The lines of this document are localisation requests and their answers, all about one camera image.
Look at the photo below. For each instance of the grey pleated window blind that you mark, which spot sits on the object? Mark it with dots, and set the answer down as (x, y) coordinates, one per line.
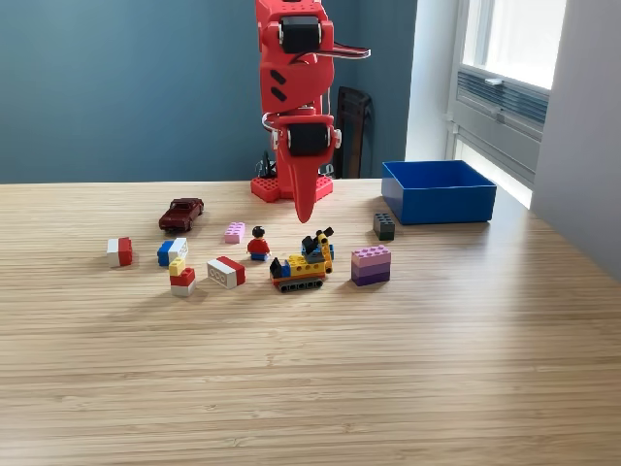
(524, 104)

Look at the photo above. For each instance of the toy figure red shirt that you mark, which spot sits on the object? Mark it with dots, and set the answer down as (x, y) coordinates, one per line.
(258, 246)

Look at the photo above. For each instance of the blue and white brick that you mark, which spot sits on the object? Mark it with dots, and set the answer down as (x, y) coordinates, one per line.
(167, 252)

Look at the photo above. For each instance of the long red and white brick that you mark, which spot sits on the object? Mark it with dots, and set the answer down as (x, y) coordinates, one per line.
(225, 274)

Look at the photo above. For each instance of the blue plastic bin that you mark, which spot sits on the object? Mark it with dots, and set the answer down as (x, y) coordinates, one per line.
(446, 206)

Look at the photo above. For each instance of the white window latch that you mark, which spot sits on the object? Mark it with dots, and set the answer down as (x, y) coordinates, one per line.
(494, 81)

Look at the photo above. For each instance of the dark red toy car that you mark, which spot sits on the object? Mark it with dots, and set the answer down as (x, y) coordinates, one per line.
(182, 213)

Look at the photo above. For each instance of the black brick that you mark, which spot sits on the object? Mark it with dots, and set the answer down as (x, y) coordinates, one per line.
(383, 228)

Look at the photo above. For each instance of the red and white square brick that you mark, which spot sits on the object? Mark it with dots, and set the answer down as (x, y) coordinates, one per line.
(119, 252)

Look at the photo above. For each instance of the white window frame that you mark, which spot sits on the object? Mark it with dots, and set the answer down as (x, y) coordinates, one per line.
(514, 39)

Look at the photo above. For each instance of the yellow toy digger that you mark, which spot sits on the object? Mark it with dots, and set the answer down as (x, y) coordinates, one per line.
(301, 267)

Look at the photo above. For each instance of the small yellow brick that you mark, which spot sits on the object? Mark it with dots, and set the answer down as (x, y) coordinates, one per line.
(176, 266)

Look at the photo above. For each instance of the red over white brick stack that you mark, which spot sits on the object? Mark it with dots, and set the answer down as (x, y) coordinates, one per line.
(183, 284)

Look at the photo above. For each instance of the pink and purple brick stack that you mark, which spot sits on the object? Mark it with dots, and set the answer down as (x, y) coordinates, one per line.
(371, 267)

